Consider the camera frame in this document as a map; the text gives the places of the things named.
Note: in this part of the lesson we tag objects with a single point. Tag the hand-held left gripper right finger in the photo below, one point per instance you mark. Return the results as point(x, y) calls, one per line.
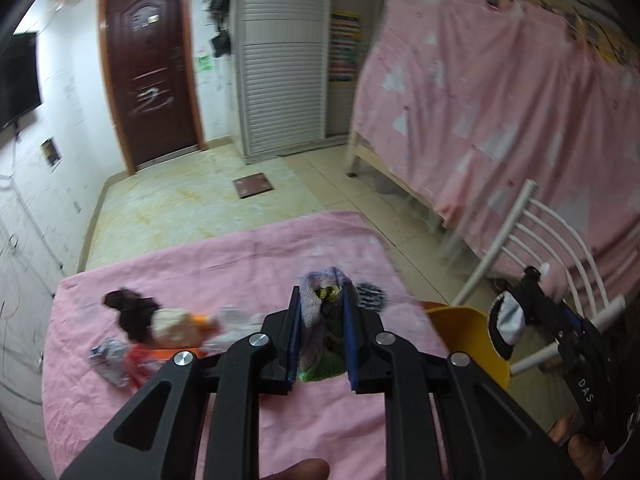
point(351, 340)

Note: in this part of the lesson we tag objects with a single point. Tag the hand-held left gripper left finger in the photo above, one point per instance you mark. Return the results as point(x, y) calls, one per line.
point(295, 340)

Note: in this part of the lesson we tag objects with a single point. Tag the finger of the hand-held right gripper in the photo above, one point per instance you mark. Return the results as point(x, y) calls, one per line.
point(537, 290)

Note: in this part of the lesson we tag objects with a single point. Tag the black and white sock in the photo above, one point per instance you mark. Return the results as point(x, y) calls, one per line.
point(507, 320)

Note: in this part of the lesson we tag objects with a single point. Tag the lavender and green rag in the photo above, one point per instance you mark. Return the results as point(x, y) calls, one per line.
point(312, 300)

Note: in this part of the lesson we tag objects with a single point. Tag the white tissue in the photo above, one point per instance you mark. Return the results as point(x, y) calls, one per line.
point(235, 322)

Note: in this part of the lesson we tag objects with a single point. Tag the yellow bin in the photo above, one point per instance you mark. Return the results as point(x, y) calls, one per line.
point(465, 330)

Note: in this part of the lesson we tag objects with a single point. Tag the black fuzzy clump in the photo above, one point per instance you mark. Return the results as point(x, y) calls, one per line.
point(130, 312)

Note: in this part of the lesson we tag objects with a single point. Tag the person's right hand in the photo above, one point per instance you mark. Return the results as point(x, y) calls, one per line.
point(587, 460)

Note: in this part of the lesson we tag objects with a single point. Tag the person's left hand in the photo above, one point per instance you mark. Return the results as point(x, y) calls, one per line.
point(297, 471)

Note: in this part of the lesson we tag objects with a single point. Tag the white metal chair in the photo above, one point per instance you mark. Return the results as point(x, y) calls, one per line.
point(506, 230)

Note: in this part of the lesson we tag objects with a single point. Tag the pink tablecloth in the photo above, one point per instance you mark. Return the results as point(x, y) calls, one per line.
point(240, 260)

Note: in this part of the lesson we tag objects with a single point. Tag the cream pouch with orange end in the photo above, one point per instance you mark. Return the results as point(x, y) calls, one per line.
point(172, 325)

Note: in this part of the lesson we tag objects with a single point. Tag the crumpled silver wrapper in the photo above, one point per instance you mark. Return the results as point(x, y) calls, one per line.
point(110, 360)

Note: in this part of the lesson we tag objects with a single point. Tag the pink printed bed curtain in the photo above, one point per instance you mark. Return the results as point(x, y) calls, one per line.
point(475, 110)

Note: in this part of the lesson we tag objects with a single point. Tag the white louvered wardrobe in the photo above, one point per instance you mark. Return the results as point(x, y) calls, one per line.
point(282, 60)

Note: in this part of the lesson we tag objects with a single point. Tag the brown wooden door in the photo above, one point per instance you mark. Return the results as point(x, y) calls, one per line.
point(150, 70)

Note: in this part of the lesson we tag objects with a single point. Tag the wooden bed frame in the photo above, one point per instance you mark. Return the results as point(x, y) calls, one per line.
point(357, 147)

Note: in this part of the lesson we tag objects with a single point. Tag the colourful wall poster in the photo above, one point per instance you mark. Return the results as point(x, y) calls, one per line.
point(344, 47)

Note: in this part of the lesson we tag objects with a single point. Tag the wall panel box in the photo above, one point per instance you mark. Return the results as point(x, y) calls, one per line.
point(51, 151)

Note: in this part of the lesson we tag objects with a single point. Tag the black wall television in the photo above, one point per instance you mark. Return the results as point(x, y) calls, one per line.
point(17, 80)

